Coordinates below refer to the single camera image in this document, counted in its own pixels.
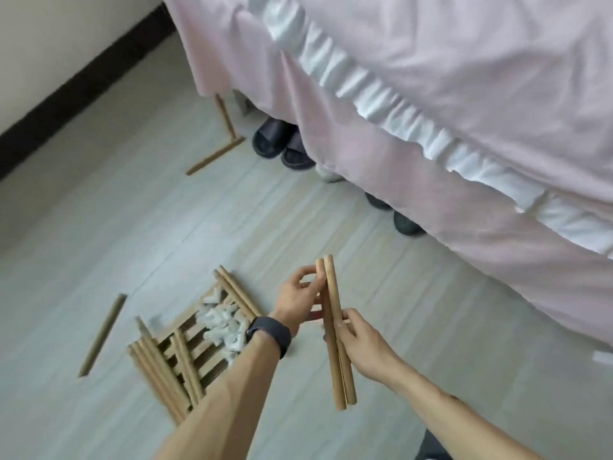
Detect person's right hand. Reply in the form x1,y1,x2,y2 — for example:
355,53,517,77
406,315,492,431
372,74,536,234
326,307,408,387

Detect person's left hand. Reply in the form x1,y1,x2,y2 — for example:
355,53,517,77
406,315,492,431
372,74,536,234
271,264,329,336

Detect pile of white connectors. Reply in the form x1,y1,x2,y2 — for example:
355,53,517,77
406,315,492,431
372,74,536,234
194,294,248,365

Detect slatted wooden shelf panel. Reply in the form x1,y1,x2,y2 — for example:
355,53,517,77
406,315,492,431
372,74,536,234
153,282,252,394

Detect person's left forearm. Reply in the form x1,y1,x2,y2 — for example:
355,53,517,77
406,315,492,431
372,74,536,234
153,330,284,460

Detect person's right forearm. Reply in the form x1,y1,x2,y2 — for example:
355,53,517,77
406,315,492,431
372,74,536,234
388,364,547,460

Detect black smartwatch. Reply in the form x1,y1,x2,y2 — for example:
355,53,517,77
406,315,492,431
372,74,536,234
245,315,293,358

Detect dark shoe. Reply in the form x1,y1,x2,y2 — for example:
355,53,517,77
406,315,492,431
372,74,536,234
393,210,427,238
364,191,394,211

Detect white shoe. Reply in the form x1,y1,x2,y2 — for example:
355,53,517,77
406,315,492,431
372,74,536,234
316,162,346,184

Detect flat wooden slat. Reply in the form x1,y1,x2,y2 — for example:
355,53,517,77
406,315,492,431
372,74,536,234
185,135,247,176

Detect wooden bed leg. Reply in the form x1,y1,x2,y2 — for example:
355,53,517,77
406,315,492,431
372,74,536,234
215,93,239,142

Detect pink ruffled bed skirt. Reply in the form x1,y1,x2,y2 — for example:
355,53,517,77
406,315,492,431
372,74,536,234
163,0,613,346

